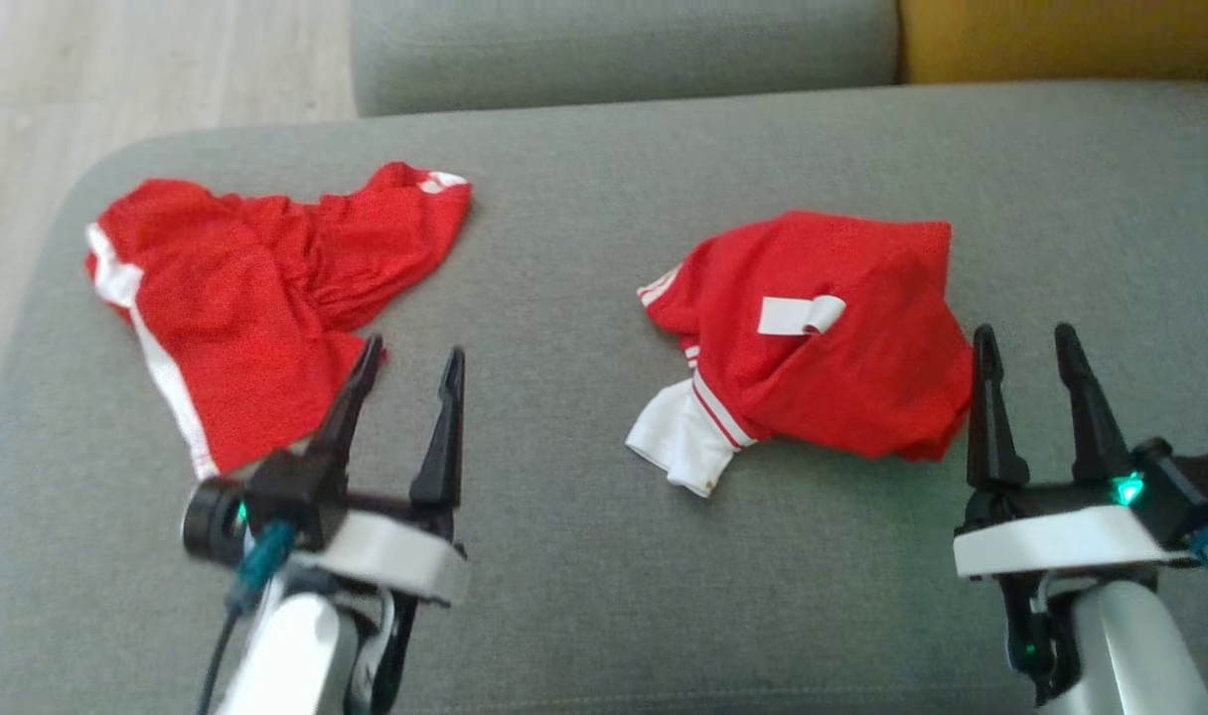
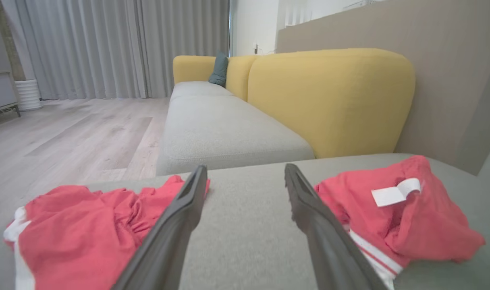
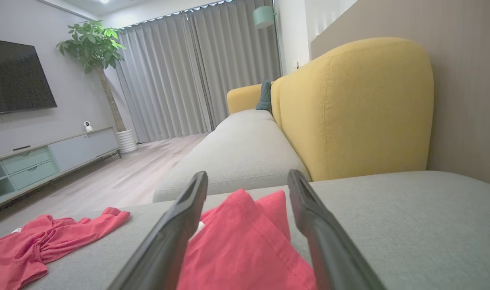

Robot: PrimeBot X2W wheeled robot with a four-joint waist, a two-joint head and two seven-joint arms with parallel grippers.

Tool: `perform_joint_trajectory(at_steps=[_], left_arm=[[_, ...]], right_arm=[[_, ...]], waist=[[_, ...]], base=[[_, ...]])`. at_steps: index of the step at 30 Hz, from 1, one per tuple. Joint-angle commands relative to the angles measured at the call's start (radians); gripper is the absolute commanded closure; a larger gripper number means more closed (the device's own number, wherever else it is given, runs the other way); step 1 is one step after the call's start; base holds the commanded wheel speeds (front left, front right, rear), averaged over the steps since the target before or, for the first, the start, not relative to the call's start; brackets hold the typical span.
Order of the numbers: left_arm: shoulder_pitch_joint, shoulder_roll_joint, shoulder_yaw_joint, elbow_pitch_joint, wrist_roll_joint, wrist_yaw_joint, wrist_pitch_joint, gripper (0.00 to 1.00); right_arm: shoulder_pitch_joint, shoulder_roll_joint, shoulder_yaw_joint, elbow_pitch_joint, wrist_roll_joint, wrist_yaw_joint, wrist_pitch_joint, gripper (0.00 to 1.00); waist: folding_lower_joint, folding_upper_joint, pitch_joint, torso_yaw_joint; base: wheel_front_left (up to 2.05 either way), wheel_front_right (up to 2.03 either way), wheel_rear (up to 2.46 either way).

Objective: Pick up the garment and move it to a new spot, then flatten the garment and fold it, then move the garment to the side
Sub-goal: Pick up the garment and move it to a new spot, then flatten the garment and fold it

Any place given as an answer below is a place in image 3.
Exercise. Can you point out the black flat screen television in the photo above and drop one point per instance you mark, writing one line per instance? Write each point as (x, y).
(15, 76)

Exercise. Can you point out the yellow sofa backrest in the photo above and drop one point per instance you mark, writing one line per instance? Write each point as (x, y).
(358, 108)

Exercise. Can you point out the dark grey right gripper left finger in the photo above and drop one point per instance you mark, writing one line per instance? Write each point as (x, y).
(168, 241)

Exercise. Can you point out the grey curtain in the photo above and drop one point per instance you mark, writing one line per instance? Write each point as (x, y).
(160, 76)
(237, 60)

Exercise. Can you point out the long grey sofa seat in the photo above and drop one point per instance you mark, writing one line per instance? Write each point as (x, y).
(245, 153)

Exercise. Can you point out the black remote control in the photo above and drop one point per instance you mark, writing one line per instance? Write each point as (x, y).
(21, 148)

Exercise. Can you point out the green leafy indoor tree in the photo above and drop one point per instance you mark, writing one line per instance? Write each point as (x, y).
(94, 46)

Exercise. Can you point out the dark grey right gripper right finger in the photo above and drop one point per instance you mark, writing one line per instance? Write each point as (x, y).
(329, 249)

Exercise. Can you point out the grey and mint tv cabinet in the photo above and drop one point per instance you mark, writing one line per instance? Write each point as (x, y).
(71, 151)

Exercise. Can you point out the small white security camera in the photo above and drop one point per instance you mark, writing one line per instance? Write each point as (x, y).
(88, 126)

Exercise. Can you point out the red jersey with white trim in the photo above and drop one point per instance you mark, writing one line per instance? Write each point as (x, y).
(245, 249)

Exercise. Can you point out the mint green floor lamp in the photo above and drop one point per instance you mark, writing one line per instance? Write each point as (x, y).
(263, 17)

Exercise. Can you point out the dark teal cushion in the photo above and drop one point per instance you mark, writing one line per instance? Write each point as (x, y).
(264, 96)

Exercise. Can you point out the yellow sofa armrest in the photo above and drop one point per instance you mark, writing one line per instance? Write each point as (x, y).
(245, 98)

